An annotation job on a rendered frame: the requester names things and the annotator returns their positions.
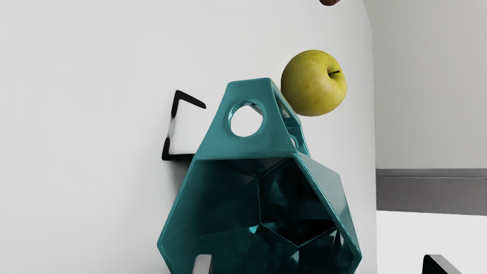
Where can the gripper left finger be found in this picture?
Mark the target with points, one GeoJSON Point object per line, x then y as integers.
{"type": "Point", "coordinates": [202, 265]}

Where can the brown round object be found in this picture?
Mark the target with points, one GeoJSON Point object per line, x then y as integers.
{"type": "Point", "coordinates": [330, 2]}

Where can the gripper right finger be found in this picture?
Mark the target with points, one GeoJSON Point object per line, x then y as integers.
{"type": "Point", "coordinates": [437, 266]}

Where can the yellow-green apple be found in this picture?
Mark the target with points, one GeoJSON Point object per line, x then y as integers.
{"type": "Point", "coordinates": [312, 85]}

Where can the teal faceted mug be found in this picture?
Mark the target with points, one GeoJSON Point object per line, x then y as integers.
{"type": "Point", "coordinates": [228, 198]}

